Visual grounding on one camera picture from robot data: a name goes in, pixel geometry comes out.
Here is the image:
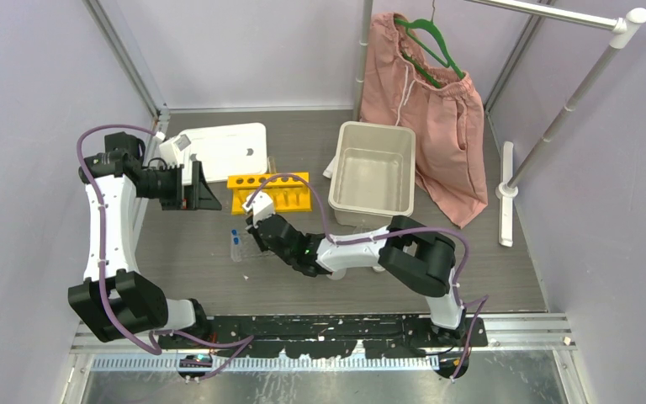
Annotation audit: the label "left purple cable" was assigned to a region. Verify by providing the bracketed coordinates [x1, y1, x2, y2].
[76, 124, 254, 383]

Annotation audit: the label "white rectangular tray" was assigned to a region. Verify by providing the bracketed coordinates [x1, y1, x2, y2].
[175, 123, 268, 183]

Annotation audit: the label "clear acrylic tube rack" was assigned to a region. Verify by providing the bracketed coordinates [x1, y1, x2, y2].
[238, 233, 267, 263]

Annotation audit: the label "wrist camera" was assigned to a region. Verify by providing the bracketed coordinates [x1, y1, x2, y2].
[158, 134, 192, 167]
[241, 191, 276, 225]

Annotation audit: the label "white clothes rack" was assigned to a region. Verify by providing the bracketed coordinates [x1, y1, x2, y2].
[373, 1, 646, 259]

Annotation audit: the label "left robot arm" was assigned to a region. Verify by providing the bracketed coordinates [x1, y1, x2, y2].
[67, 125, 222, 353]

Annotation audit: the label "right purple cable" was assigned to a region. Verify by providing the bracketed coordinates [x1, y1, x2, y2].
[243, 173, 491, 383]

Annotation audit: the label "pink shorts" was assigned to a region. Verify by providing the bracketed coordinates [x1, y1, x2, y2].
[360, 13, 489, 228]

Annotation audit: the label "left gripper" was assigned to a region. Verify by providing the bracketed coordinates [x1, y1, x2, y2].
[135, 161, 221, 210]

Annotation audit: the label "green clothes hanger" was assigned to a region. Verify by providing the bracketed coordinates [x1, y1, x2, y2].
[393, 15, 467, 88]

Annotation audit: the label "purple cable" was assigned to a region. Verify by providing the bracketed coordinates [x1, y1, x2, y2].
[243, 173, 491, 383]
[76, 124, 254, 383]

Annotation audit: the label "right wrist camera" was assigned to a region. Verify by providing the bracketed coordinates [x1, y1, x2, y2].
[241, 191, 276, 225]

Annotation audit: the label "beige plastic bin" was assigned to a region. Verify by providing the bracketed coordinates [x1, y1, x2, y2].
[328, 121, 416, 227]

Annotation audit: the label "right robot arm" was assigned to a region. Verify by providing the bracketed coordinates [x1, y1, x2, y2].
[246, 214, 470, 346]

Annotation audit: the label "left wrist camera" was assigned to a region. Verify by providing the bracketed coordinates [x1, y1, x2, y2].
[158, 134, 192, 167]

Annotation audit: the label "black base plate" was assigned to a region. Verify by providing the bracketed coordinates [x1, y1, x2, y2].
[184, 314, 488, 359]

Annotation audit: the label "red capped wash bottle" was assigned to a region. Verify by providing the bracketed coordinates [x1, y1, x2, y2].
[326, 268, 347, 280]

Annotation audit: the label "yellow test tube rack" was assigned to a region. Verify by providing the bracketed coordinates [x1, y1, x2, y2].
[226, 174, 312, 215]

